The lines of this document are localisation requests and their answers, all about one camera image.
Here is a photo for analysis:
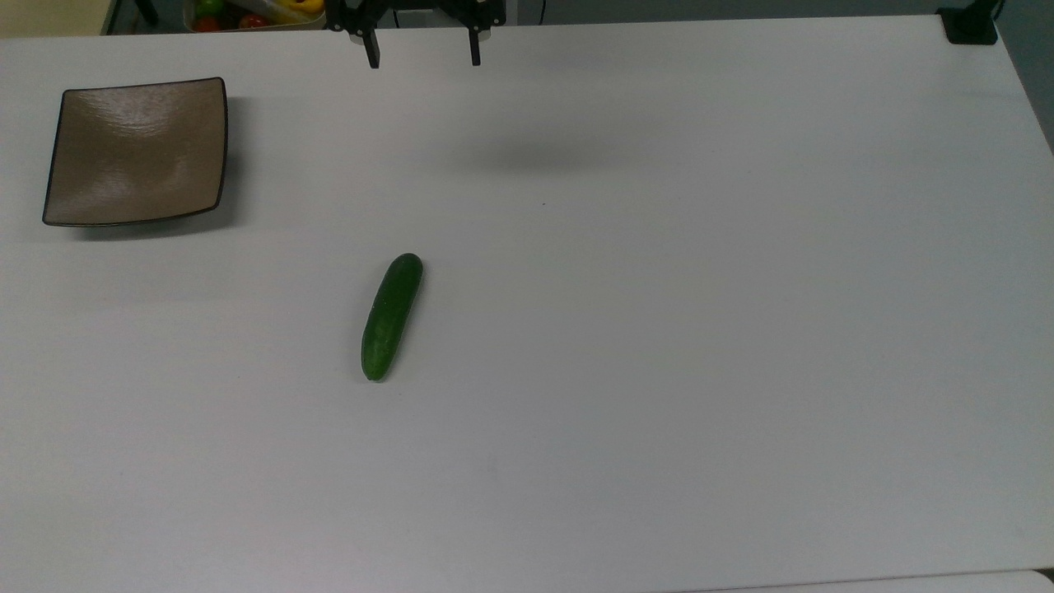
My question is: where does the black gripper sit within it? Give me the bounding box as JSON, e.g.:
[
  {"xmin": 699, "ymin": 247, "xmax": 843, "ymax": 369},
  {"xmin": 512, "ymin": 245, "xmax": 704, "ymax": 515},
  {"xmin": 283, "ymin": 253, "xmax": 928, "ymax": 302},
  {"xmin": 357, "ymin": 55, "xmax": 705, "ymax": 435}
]
[{"xmin": 328, "ymin": 0, "xmax": 507, "ymax": 70}]

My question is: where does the green cucumber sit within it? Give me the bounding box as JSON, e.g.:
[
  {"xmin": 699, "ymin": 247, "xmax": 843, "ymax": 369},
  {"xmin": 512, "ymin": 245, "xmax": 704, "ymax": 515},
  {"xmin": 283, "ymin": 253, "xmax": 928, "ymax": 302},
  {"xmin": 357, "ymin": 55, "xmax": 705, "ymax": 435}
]
[{"xmin": 361, "ymin": 252, "xmax": 425, "ymax": 383}]

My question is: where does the square brown ceramic plate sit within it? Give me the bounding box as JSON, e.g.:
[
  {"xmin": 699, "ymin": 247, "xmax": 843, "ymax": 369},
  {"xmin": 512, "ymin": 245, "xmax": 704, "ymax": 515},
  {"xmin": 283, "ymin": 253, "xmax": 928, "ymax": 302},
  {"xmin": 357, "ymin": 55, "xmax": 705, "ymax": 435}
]
[{"xmin": 41, "ymin": 77, "xmax": 229, "ymax": 229}]

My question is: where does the fruit basket container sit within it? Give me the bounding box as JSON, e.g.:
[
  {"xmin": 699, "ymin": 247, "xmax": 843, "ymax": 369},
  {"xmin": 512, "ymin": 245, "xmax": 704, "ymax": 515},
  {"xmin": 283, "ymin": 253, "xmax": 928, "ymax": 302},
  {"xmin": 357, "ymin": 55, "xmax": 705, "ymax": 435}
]
[{"xmin": 183, "ymin": 0, "xmax": 329, "ymax": 33}]

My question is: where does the dark furniture leg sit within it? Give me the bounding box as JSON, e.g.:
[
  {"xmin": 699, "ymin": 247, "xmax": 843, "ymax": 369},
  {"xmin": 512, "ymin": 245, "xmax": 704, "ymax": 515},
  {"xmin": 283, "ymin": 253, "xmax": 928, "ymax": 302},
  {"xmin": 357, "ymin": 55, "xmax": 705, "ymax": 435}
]
[{"xmin": 107, "ymin": 0, "xmax": 160, "ymax": 35}]

